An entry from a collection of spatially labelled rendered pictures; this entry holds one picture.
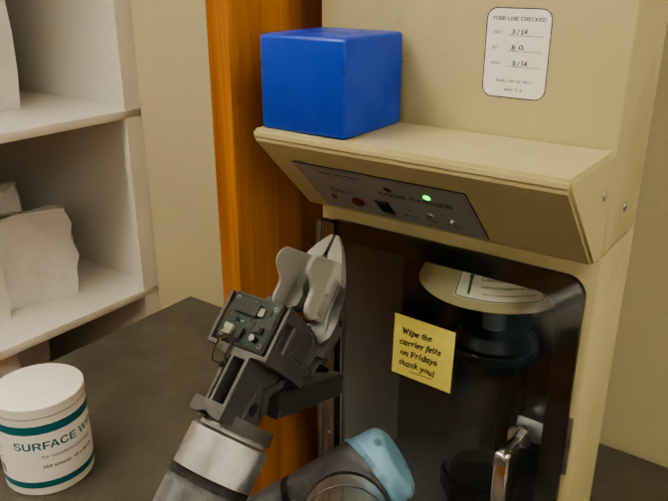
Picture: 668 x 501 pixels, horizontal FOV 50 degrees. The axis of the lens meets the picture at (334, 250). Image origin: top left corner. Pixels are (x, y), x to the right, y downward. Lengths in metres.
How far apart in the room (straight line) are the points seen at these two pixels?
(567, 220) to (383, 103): 0.22
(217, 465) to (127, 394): 0.75
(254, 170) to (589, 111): 0.36
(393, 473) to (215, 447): 0.16
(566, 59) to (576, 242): 0.16
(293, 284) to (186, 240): 1.02
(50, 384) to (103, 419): 0.20
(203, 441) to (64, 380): 0.53
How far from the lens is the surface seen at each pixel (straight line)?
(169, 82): 1.63
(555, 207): 0.59
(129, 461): 1.21
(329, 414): 0.94
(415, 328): 0.80
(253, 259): 0.84
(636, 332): 1.20
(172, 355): 1.48
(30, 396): 1.13
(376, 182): 0.68
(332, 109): 0.66
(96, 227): 1.96
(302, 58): 0.68
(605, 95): 0.67
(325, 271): 0.68
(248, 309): 0.65
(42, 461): 1.15
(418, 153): 0.62
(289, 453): 1.03
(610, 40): 0.66
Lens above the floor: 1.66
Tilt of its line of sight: 22 degrees down
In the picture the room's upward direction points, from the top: straight up
